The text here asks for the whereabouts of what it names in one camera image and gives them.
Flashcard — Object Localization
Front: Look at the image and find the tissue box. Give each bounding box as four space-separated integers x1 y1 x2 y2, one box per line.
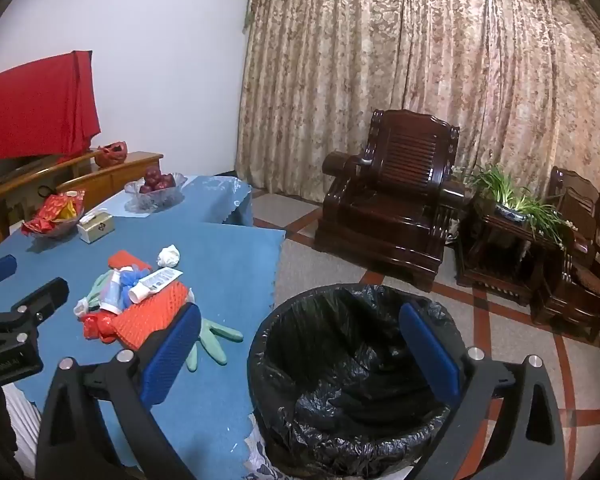
76 211 116 245

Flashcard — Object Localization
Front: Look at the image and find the red patterned snack packet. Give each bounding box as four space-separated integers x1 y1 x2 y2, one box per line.
21 217 56 236
37 189 87 223

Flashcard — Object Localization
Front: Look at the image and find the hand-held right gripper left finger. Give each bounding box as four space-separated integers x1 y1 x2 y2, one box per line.
35 302 203 480

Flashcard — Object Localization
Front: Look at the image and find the glass fruit bowl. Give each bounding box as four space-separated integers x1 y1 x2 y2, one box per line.
124 172 187 213

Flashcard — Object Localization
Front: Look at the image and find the red cloth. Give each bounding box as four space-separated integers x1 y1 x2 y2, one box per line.
0 50 102 165

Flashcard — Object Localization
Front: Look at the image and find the potted green plant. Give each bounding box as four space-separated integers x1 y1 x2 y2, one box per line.
460 164 573 248

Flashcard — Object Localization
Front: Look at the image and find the beige floral curtain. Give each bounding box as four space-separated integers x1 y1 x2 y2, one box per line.
235 0 600 261

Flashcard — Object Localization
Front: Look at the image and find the dark wooden side table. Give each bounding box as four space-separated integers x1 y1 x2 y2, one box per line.
455 195 566 306

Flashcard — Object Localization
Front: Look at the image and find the glass snack dish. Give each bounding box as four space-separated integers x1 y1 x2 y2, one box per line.
27 217 83 240

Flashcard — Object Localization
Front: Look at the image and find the waste bin with black bag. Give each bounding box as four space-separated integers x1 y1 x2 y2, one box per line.
247 284 473 480

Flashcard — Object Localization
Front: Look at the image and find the orange mesh scrubber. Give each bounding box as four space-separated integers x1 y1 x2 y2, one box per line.
107 249 153 273
111 280 197 351

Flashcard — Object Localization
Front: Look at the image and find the black television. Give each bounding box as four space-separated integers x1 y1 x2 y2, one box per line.
0 152 61 193

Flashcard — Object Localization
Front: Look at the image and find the red plastic wrapper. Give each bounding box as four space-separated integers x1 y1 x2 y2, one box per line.
82 310 118 343

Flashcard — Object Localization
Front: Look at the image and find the floral printed cloth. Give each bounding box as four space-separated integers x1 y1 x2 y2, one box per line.
245 412 283 480

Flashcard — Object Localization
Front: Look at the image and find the light wooden cabinet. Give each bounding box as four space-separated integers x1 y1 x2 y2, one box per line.
0 150 165 261

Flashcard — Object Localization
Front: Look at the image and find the dark wooden armchair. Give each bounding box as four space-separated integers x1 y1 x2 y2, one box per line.
314 108 462 293
530 166 600 343

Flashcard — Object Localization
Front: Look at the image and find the red patterned bag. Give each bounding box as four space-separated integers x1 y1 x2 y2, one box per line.
94 141 129 168

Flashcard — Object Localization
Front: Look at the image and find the blue white toothpaste tube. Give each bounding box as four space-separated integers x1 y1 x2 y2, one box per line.
99 269 126 316

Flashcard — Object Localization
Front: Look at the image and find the blue mesh bath puff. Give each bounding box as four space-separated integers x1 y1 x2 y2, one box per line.
119 265 153 293

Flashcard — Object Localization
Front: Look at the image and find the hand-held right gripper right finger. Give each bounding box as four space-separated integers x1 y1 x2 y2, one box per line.
399 301 566 480

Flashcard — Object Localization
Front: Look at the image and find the person's white striped clothing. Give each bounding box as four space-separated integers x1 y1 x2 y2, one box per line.
4 385 43 467

